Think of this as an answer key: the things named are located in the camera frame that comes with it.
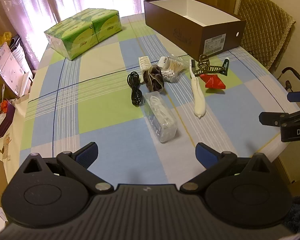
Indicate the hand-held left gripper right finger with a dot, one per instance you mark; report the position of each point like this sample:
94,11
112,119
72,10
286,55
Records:
206,155

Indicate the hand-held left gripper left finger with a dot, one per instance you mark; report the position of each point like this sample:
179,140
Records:
86,153

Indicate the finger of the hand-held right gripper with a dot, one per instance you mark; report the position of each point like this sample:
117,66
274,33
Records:
298,96
271,118

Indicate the white toothbrush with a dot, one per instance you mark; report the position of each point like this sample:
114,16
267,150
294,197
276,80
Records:
198,97

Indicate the clear floss pick box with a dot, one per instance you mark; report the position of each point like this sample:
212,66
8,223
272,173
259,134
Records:
160,120

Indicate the red packet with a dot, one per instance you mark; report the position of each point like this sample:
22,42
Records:
212,81

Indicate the leopard print hair claw clip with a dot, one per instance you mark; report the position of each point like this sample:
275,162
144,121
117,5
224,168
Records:
205,67

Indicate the brown hair scrunchie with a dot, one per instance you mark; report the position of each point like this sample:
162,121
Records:
153,80

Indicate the bag of cotton swabs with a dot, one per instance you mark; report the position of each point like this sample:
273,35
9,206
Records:
175,66

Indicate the white ribbed plastic case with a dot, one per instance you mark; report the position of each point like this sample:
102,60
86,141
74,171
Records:
145,63

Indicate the brown cardboard shoe box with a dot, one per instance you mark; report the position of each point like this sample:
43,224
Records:
190,35

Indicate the plaid tablecloth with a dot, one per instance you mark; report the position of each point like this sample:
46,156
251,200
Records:
102,120

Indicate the chair with quilted cover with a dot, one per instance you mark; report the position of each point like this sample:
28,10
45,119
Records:
265,30

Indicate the dark wooden tray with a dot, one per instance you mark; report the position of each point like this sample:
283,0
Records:
3,126

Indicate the cardboard box with papers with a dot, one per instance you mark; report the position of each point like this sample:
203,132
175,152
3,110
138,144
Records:
7,65

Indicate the green tissue multipack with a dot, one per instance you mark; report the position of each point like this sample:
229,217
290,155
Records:
77,32

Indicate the yellow plastic bag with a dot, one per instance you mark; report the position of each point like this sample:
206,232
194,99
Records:
3,37

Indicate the pink sheer curtain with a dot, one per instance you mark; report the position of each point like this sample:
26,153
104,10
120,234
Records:
40,0

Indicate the black metal frame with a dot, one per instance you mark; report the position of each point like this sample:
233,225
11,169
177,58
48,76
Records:
293,73

